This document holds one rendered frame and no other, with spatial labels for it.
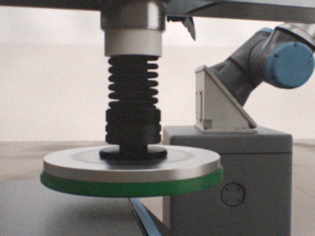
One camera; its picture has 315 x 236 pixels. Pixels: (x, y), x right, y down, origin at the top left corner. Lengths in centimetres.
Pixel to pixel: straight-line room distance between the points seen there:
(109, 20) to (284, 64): 91
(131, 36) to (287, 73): 91
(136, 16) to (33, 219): 25
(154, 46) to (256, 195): 99
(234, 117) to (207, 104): 10
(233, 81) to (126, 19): 102
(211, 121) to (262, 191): 28
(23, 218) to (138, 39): 23
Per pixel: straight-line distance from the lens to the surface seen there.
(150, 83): 52
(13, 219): 51
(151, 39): 52
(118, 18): 51
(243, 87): 152
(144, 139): 52
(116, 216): 50
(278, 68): 136
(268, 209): 147
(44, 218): 50
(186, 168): 46
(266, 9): 62
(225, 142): 139
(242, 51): 156
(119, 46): 52
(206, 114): 145
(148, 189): 45
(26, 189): 66
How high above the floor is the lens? 98
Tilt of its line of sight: 3 degrees down
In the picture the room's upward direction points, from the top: straight up
